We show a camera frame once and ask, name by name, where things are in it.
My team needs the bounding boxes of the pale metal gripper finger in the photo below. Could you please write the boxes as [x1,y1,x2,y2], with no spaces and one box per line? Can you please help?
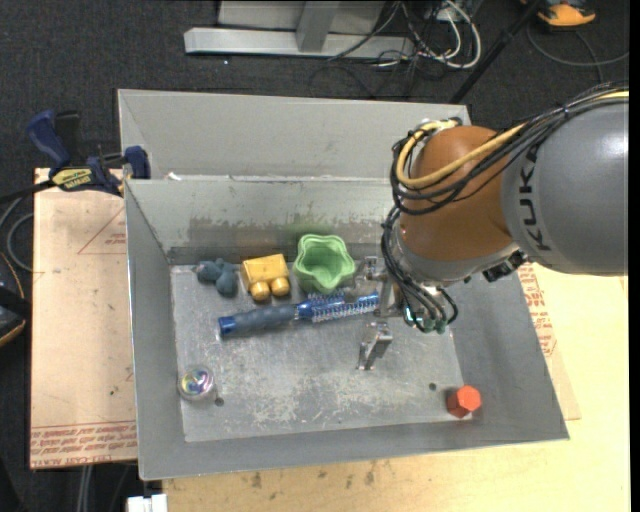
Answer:
[355,319,395,372]
[360,255,385,284]

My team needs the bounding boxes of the green star-shaped cup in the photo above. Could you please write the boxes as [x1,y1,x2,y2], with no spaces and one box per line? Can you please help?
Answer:
[291,233,358,296]

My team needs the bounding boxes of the grey metal bin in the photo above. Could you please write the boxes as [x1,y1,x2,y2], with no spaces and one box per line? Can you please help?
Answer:
[117,88,571,482]

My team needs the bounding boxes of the orange-red hexagonal block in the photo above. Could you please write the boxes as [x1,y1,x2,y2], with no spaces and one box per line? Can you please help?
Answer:
[445,384,483,419]

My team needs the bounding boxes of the yellow toy block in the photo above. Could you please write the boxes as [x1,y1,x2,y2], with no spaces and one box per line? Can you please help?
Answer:
[240,253,293,303]

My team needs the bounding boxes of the dark blue-grey toy animal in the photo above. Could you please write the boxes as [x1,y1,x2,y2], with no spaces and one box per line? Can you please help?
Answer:
[194,258,241,299]

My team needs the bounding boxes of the iridescent glass ball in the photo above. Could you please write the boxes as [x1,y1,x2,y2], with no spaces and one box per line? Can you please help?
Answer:
[176,365,218,403]

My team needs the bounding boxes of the brown cardboard board, red print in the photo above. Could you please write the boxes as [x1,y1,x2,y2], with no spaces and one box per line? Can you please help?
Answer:
[29,167,584,471]

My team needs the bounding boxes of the blue-handled bristle brush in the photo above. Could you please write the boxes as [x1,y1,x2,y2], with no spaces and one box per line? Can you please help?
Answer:
[216,290,382,341]

